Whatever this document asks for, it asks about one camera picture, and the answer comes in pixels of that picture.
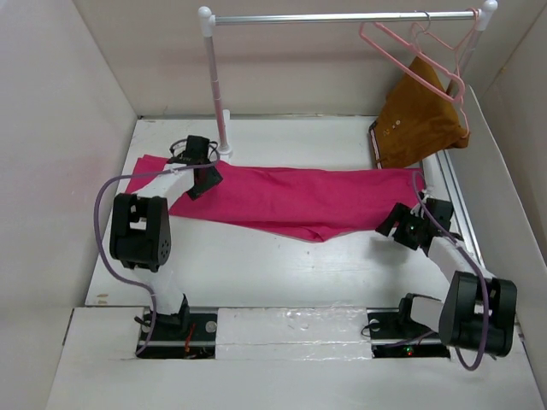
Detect pink trousers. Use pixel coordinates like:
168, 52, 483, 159
128, 154, 427, 243

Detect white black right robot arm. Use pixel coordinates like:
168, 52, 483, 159
375, 197, 517, 357

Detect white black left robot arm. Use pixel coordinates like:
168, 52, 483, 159
109, 135, 222, 339

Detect brown trousers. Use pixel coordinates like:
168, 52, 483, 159
368, 74, 470, 169

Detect pink hanger with brown trousers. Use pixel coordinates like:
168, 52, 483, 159
410, 8, 491, 138

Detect white clothes rack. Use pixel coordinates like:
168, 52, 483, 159
197, 1, 498, 160

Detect aluminium side rail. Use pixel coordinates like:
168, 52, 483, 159
435, 150, 485, 267

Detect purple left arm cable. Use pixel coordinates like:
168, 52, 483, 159
93, 149, 221, 355

